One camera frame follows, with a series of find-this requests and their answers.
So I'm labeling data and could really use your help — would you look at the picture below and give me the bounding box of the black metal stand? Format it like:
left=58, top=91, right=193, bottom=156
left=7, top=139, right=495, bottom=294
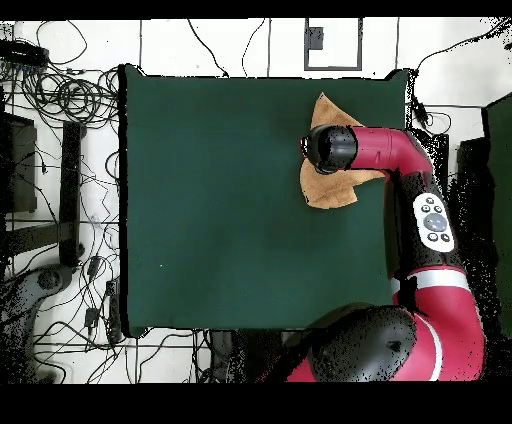
left=0, top=111, right=86, bottom=269
left=429, top=133, right=497, bottom=273

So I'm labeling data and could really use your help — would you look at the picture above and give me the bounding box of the thin black floor cable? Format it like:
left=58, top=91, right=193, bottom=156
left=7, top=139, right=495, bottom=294
left=186, top=18, right=230, bottom=78

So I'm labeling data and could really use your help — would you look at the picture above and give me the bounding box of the dark green table cloth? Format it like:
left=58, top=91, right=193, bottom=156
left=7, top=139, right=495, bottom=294
left=118, top=63, right=413, bottom=339

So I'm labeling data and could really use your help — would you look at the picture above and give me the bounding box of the grey swivel chair base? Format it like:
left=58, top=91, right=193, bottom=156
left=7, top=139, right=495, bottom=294
left=0, top=264, right=76, bottom=323

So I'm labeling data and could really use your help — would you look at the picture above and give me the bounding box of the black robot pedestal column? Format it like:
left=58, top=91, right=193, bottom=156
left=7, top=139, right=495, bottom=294
left=207, top=329, right=297, bottom=383

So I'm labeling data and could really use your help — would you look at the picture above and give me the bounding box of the green fabric sheet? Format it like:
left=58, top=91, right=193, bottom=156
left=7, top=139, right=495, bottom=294
left=480, top=93, right=512, bottom=339

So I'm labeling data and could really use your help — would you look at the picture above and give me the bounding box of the tan terry towel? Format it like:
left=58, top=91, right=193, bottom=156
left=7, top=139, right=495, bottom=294
left=298, top=91, right=388, bottom=210

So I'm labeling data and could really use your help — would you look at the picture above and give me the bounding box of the black network switch box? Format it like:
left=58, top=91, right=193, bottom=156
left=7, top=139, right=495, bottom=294
left=0, top=38, right=50, bottom=68

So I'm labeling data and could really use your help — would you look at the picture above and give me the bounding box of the grey square floor frame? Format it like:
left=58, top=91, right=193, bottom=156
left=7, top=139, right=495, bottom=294
left=303, top=17, right=364, bottom=72

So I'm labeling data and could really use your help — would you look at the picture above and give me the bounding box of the coiled black cable bundle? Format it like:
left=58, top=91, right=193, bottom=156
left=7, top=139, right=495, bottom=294
left=19, top=67, right=120, bottom=130

